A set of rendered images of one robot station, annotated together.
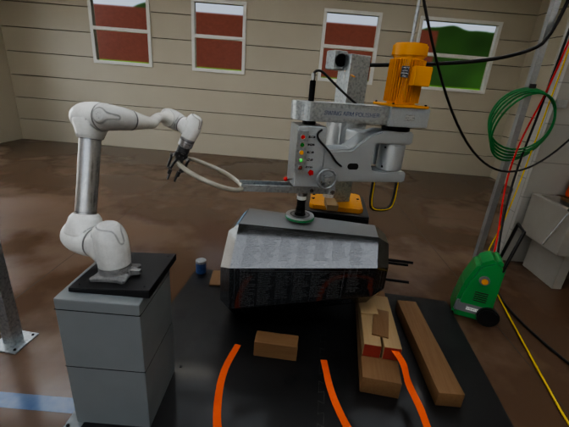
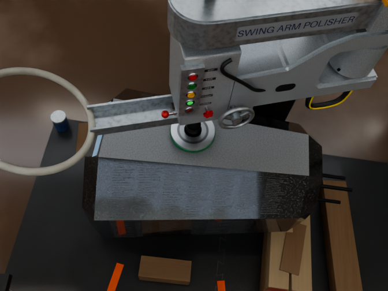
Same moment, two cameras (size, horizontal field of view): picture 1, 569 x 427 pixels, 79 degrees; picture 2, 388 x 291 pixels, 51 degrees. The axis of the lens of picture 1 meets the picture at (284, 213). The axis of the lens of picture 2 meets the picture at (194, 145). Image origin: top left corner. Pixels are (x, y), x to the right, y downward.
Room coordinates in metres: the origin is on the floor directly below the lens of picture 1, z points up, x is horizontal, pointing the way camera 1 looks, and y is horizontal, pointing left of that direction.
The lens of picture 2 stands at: (1.43, -0.03, 2.56)
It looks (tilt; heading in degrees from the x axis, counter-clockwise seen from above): 62 degrees down; 354
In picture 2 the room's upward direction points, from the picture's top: 8 degrees clockwise
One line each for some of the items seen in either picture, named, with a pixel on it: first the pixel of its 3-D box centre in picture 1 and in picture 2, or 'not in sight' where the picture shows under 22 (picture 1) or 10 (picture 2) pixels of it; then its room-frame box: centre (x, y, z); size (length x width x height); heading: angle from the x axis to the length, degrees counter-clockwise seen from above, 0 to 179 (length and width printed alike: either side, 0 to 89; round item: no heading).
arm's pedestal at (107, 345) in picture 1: (124, 341); not in sight; (1.49, 0.83, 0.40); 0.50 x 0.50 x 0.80; 0
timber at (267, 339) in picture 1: (276, 345); (165, 270); (1.91, -0.02, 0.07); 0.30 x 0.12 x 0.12; 86
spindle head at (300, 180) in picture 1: (316, 156); (220, 69); (2.44, -0.19, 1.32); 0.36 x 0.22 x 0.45; 104
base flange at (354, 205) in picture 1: (335, 200); not in sight; (3.17, -0.48, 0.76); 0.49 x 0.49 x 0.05; 84
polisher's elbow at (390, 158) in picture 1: (389, 155); (358, 46); (2.58, -0.76, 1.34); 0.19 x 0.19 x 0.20
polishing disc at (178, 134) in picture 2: (300, 214); (193, 130); (2.42, -0.12, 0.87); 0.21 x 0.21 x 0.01
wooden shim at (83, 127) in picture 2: (216, 278); (84, 138); (2.80, 0.59, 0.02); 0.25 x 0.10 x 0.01; 4
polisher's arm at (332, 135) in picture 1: (356, 141); not in sight; (2.99, -0.57, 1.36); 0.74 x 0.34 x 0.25; 25
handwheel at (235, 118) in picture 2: (324, 177); (234, 110); (2.33, -0.26, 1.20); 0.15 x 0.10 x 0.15; 104
